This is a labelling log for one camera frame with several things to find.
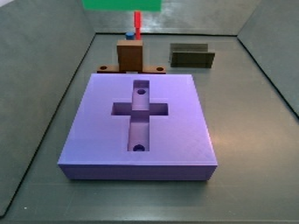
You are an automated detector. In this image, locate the green U-shaped block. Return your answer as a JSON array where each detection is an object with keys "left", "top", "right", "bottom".
[{"left": 81, "top": 0, "right": 162, "bottom": 11}]

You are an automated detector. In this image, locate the purple board with cross slot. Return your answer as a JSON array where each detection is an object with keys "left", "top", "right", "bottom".
[{"left": 58, "top": 73, "right": 217, "bottom": 180}]

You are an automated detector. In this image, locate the dark grey fixture block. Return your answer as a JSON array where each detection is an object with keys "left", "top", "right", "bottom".
[{"left": 169, "top": 43, "right": 215, "bottom": 68}]

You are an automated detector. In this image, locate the brown T-shaped block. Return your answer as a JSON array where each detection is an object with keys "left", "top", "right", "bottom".
[{"left": 97, "top": 40, "right": 165, "bottom": 74}]

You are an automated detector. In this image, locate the blue hexagonal peg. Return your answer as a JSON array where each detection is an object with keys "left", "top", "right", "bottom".
[{"left": 125, "top": 31, "right": 136, "bottom": 40}]

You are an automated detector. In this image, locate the red hexagonal peg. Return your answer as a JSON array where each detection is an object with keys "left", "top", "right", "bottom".
[{"left": 133, "top": 10, "right": 141, "bottom": 40}]

